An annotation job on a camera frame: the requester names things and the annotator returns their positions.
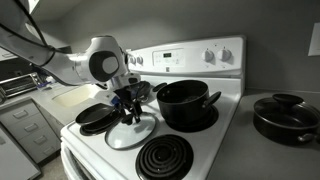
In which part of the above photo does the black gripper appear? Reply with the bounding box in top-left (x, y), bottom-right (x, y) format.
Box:
top-left (114, 81), bottom-right (148, 126)

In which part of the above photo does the glass pot lid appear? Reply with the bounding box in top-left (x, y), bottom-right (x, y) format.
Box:
top-left (104, 111), bottom-right (158, 151)

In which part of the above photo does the black cooking pot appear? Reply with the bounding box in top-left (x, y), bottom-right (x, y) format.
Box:
top-left (152, 79), bottom-right (222, 126)

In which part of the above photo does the white electric stove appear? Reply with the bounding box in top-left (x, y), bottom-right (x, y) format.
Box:
top-left (59, 34), bottom-right (248, 180)

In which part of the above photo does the black burner under pot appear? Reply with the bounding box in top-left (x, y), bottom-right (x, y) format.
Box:
top-left (165, 104), bottom-right (220, 133)

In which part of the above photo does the lid with black knob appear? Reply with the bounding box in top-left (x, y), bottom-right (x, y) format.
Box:
top-left (254, 93), bottom-right (319, 129)

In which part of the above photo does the bare black coil burner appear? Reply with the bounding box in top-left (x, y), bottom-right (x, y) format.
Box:
top-left (135, 134), bottom-right (195, 180)

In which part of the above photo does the cream kitchen sink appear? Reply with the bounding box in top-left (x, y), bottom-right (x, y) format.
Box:
top-left (51, 83), bottom-right (101, 108)

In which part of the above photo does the grey drawer cabinet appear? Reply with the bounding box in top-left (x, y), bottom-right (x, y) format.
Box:
top-left (0, 96), bottom-right (63, 164)

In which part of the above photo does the silver toaster oven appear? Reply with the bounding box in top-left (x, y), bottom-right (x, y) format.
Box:
top-left (0, 71), bottom-right (43, 99)

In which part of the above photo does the white upper cabinet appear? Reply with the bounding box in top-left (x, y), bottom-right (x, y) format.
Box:
top-left (0, 46), bottom-right (19, 62)

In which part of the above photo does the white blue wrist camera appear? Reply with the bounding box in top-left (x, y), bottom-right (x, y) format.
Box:
top-left (98, 84), bottom-right (122, 106)

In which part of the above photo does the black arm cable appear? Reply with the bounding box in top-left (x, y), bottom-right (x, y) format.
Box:
top-left (0, 0), bottom-right (58, 68)

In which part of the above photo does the wide black handled pan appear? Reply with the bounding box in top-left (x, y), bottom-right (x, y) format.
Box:
top-left (252, 96), bottom-right (320, 147)

